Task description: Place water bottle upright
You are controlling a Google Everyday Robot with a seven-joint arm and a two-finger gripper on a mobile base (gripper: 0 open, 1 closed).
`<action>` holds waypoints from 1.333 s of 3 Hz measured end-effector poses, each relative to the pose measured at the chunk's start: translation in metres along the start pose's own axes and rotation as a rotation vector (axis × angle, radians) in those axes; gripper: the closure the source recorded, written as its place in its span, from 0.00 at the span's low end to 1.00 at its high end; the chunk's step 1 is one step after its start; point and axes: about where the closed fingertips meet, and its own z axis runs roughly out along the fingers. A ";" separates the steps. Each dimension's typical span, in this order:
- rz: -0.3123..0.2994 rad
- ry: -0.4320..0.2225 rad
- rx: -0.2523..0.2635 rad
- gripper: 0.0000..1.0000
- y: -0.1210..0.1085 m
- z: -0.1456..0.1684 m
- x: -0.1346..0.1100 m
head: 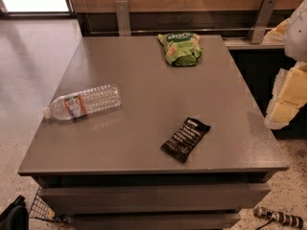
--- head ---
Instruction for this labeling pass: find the green snack bag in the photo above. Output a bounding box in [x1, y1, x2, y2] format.
[158, 32, 202, 67]

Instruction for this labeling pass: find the wire mesh basket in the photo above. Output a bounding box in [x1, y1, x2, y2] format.
[29, 188, 55, 222]

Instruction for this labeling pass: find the metal wall bracket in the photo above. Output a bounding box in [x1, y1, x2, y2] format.
[115, 0, 131, 36]
[247, 0, 277, 44]

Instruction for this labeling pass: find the black white striped handle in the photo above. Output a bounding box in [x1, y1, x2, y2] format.
[253, 206, 307, 230]

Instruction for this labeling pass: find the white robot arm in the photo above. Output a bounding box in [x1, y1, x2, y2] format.
[265, 0, 307, 129]

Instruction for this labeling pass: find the right metal wall bracket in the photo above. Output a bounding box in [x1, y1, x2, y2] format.
[247, 0, 277, 44]

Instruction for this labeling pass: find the black bag on floor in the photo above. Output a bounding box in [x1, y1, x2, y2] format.
[0, 195, 29, 230]

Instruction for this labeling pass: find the clear plastic water bottle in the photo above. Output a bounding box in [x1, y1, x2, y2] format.
[43, 84, 122, 121]

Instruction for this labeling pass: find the black snack bar wrapper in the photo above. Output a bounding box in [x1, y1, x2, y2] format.
[161, 117, 211, 163]

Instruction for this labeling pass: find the left metal wall bracket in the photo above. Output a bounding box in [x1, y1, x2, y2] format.
[115, 0, 131, 36]

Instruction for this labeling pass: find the grey drawer cabinet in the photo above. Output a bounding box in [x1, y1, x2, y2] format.
[19, 35, 288, 230]

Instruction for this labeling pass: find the grey wall shelf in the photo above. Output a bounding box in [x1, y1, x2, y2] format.
[224, 37, 284, 50]

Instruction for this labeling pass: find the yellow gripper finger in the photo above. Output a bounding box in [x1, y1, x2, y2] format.
[265, 61, 307, 129]
[264, 18, 289, 43]

